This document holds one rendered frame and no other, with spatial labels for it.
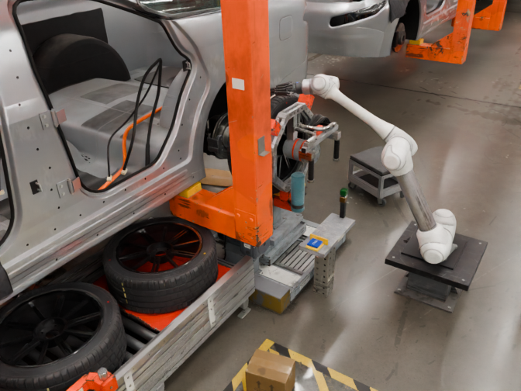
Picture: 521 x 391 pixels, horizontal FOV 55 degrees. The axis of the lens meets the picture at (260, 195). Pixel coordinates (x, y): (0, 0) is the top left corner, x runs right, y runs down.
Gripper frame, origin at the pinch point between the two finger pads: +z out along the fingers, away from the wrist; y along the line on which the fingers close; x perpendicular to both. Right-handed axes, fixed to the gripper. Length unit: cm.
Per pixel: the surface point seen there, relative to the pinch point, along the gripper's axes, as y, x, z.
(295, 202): -31, -65, -9
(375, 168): 54, -119, -60
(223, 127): 7.8, -29.8, 37.5
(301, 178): -26, -49, -14
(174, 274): -101, -44, 49
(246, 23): -43, 64, -7
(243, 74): -47, 41, 0
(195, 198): -48, -40, 48
